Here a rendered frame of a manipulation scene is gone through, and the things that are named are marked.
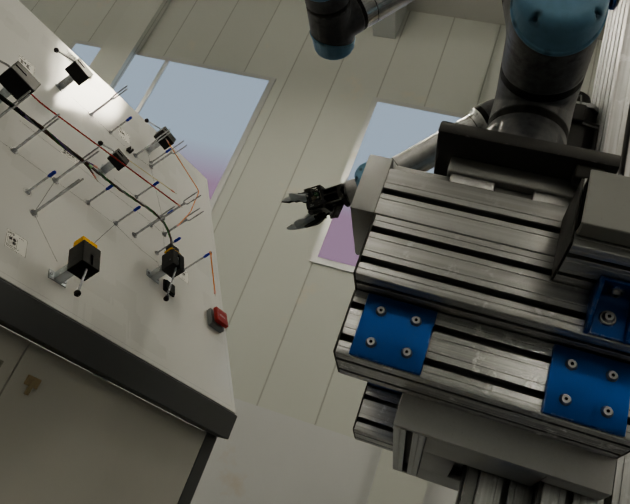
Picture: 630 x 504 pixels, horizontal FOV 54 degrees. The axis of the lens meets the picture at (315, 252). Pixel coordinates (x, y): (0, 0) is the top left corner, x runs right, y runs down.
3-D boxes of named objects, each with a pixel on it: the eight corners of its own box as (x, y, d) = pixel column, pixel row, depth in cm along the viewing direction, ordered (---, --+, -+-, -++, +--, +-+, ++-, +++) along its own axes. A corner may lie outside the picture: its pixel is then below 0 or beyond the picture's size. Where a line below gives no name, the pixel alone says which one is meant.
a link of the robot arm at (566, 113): (560, 164, 95) (574, 98, 101) (581, 104, 83) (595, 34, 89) (481, 149, 98) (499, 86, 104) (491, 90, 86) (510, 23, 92)
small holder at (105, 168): (88, 147, 168) (107, 133, 166) (111, 173, 172) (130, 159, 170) (82, 153, 164) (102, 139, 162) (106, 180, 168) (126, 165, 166)
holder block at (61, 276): (43, 306, 121) (80, 282, 118) (49, 262, 129) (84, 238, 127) (62, 317, 124) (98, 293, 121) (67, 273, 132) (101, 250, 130)
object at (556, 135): (556, 225, 92) (566, 172, 96) (583, 165, 79) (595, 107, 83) (455, 202, 96) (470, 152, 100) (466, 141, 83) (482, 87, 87)
